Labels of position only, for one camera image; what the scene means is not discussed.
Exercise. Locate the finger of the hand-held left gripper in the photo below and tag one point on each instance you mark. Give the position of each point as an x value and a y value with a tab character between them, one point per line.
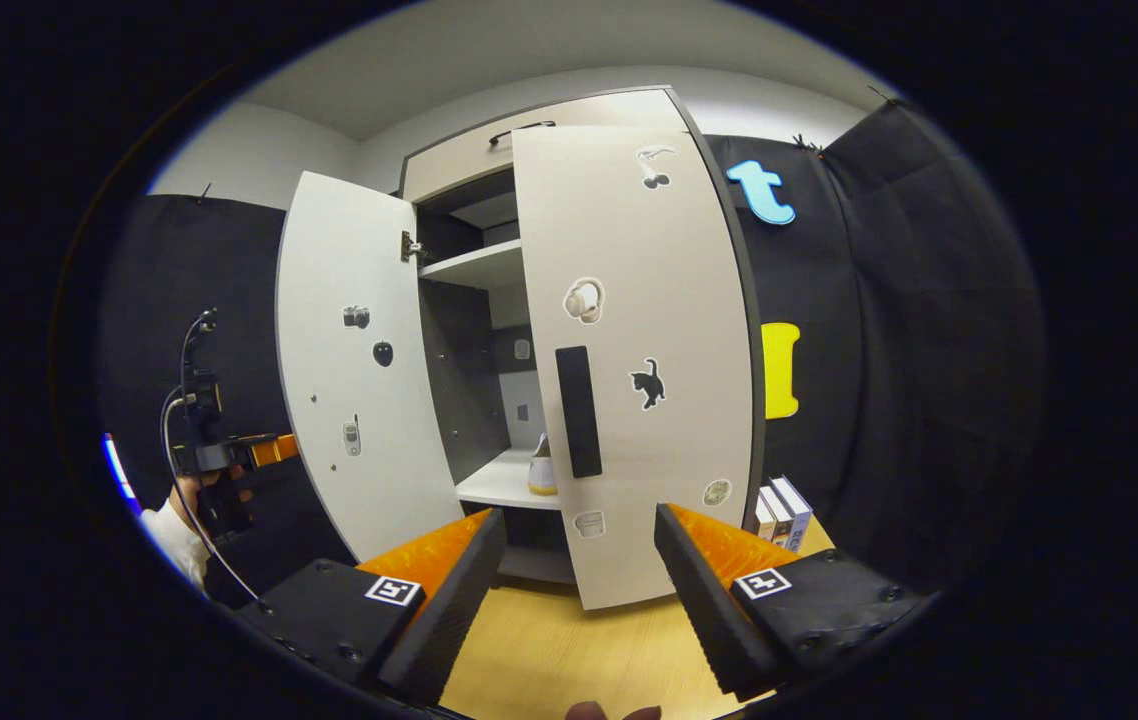
277	450

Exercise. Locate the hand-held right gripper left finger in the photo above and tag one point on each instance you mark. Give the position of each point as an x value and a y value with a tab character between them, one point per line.
449	605

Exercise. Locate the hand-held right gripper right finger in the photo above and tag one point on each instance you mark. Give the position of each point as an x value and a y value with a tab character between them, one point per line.
709	600

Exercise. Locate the white canvas shoe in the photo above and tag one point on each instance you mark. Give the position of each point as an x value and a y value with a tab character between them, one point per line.
543	470

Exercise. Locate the white shoe cabinet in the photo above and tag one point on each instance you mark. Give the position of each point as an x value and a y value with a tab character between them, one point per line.
464	380

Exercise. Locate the white door with camera sticker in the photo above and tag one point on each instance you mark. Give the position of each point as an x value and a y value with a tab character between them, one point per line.
349	250

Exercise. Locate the white door with cat sticker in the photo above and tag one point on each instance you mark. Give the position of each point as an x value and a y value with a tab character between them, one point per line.
649	240

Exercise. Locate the white cabinet shelf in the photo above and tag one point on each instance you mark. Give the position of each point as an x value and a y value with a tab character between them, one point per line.
504	485
479	265

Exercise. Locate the metal door hinge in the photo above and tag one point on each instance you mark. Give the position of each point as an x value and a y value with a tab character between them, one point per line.
412	247

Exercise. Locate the white cabinet drawer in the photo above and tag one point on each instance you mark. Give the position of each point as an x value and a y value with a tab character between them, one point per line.
589	115

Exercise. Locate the paperback book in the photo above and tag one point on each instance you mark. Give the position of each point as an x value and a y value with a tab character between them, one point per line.
781	518
799	510
764	520

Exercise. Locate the black backdrop cloth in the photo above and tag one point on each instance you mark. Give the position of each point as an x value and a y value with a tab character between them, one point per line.
929	350

